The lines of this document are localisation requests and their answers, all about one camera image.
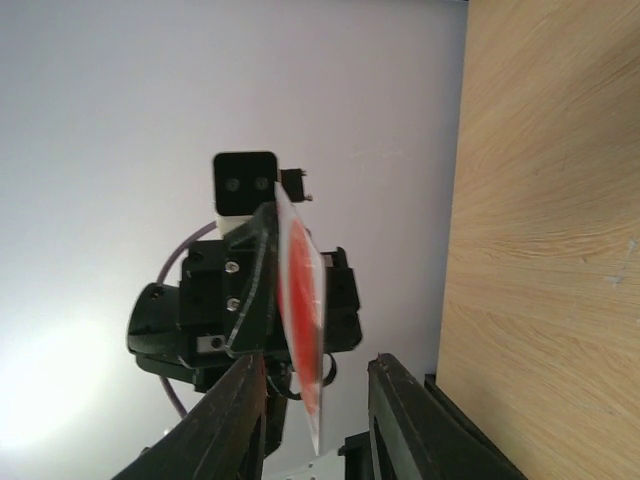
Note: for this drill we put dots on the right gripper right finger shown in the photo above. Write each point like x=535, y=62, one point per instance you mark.
x=417, y=432

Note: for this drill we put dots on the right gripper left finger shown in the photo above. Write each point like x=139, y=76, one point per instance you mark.
x=222, y=437

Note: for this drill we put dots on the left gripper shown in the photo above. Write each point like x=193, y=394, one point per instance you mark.
x=230, y=288

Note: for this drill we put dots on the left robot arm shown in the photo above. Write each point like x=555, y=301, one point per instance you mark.
x=162, y=348

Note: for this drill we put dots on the red dotted white card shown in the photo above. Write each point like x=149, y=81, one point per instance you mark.
x=302, y=301

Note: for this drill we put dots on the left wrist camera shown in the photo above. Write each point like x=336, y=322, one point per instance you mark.
x=242, y=181

